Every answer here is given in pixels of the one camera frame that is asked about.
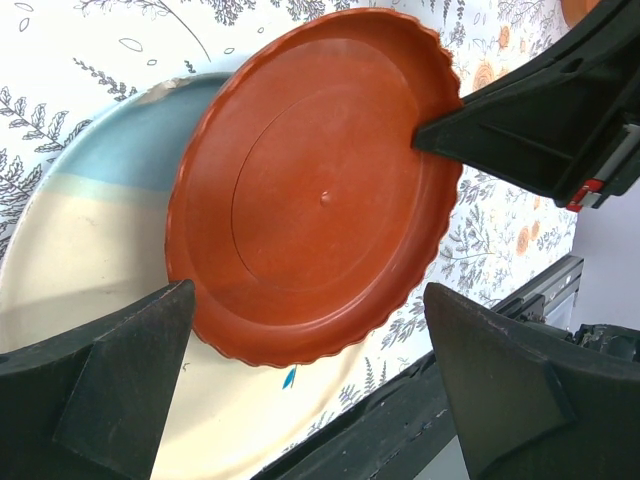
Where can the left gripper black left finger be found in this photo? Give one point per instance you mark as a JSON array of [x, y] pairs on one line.
[[92, 402]]

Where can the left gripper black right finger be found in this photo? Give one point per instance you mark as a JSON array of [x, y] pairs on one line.
[[528, 405]]

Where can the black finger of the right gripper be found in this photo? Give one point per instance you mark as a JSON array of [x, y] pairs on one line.
[[566, 124]]

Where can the cream plate with blue rim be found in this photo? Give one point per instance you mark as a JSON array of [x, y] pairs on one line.
[[91, 242]]

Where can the red brown bowl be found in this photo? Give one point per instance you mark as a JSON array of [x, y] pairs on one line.
[[301, 210]]

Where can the orange plastic bin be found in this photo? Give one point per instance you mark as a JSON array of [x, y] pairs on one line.
[[576, 10]]

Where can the aluminium rail frame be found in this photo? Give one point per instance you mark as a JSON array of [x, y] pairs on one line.
[[537, 298]]

